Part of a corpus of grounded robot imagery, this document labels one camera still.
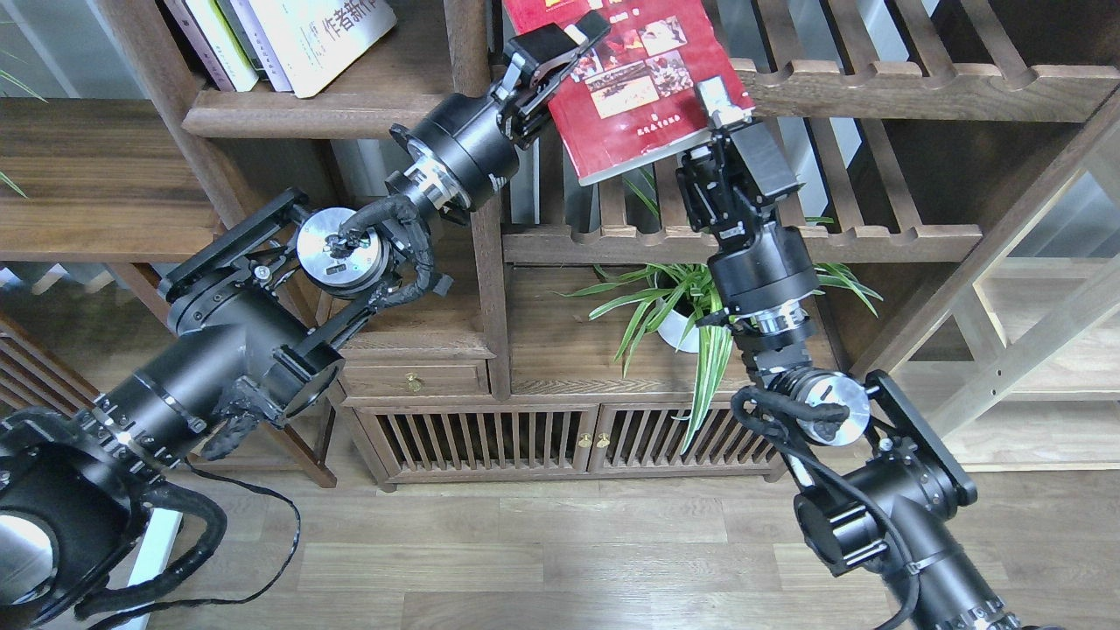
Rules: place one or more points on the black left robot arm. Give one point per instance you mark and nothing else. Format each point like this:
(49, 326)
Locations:
(90, 523)

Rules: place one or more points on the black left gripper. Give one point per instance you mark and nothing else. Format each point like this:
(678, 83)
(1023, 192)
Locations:
(465, 150)

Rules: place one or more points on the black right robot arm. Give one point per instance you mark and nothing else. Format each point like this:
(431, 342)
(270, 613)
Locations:
(877, 486)

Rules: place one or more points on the red book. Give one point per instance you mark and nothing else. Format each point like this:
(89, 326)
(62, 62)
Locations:
(633, 100)

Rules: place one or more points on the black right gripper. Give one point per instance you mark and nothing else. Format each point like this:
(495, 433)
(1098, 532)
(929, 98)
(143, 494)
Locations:
(730, 188)

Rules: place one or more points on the white spine book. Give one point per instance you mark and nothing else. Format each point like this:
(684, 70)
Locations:
(209, 33)

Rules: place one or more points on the white plant pot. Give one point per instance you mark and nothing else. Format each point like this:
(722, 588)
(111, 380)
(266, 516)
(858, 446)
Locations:
(676, 331)

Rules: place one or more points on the green spider plant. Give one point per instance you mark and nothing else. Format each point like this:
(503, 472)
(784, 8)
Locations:
(657, 288)

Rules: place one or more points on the brass drawer knob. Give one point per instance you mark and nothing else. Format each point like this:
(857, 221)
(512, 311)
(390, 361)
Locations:
(413, 382)

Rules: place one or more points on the pale purple book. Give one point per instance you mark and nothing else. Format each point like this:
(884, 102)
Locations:
(250, 34)

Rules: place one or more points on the light wooden rack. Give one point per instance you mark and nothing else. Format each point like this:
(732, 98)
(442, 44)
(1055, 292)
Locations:
(1011, 353)

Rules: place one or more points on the white book with blue text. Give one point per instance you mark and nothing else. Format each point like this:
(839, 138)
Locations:
(316, 40)

